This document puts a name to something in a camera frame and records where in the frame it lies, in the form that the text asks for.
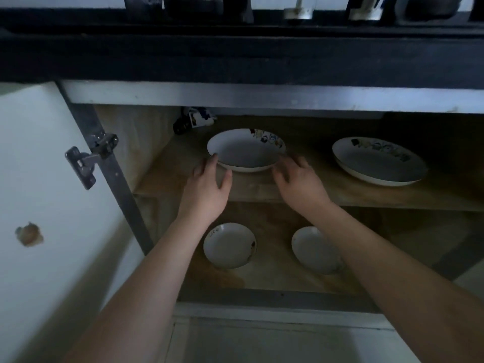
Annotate person's left hand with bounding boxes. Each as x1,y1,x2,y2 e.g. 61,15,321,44
178,153,233,226

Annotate person's right hand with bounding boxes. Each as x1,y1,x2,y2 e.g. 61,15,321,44
272,155,334,217

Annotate person's right forearm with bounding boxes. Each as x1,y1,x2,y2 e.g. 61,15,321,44
299,201,484,363

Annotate person's left forearm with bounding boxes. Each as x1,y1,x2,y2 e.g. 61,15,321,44
62,215,213,363

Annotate white deep plate with print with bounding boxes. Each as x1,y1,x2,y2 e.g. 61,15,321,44
332,137,429,187
206,128,287,173

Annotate small white bowl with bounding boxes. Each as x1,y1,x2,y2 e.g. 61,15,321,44
291,226,347,276
203,222,258,270

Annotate dark and white packet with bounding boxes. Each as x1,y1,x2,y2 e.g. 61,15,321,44
173,107,218,136

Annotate wooden cabinet shelf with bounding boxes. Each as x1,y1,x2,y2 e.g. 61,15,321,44
133,116,484,213

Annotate black countertop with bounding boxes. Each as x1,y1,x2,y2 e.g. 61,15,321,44
0,8,484,90

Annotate metal door hinge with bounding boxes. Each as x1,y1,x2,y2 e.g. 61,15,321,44
64,132,119,191

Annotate white lower cabinet panel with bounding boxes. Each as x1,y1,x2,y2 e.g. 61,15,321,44
164,301,422,363

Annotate clear glass cup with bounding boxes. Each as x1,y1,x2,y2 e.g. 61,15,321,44
283,0,315,20

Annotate black pot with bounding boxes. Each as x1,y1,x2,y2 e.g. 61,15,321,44
163,0,255,24

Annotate white cabinet door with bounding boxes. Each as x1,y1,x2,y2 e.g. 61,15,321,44
0,81,154,363

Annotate white metal stand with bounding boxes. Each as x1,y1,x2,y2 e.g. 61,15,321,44
347,0,385,21

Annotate dark jar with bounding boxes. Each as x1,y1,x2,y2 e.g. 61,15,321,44
123,0,164,24

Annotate dark round pan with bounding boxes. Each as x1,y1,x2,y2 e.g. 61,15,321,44
396,0,469,22

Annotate white cabinet frame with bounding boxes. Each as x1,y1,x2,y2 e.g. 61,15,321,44
60,79,484,115

